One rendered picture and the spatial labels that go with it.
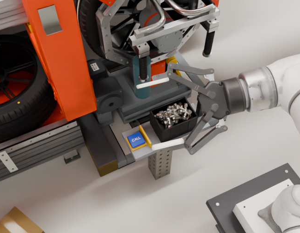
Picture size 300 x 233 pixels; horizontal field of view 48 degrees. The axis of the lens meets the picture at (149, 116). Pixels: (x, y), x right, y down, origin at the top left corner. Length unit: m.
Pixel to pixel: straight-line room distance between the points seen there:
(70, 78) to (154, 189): 0.90
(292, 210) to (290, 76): 0.84
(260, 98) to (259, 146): 1.62
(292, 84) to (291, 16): 2.61
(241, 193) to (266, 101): 1.12
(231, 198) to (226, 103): 1.10
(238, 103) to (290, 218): 0.85
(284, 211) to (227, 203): 0.36
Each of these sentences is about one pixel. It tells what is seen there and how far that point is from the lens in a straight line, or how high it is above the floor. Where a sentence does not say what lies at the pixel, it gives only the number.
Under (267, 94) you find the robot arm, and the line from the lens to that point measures 0.72.
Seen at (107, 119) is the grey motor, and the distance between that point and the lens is 2.22.
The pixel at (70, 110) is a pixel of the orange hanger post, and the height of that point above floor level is 0.60.
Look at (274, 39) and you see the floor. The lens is 3.03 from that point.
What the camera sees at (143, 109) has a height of 0.17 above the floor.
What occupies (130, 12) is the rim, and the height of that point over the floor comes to 0.87.
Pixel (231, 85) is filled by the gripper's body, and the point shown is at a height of 1.39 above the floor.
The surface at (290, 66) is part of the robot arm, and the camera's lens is 0.74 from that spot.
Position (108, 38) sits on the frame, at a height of 0.86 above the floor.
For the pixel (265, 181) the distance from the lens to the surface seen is 1.87.
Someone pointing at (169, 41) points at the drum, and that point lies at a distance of 1.57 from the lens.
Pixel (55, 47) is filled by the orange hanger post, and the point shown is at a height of 1.00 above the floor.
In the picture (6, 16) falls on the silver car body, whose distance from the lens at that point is 1.90.
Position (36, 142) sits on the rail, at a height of 0.34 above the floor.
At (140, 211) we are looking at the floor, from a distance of 2.04.
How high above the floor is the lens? 1.92
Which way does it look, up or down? 55 degrees down
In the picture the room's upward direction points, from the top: straight up
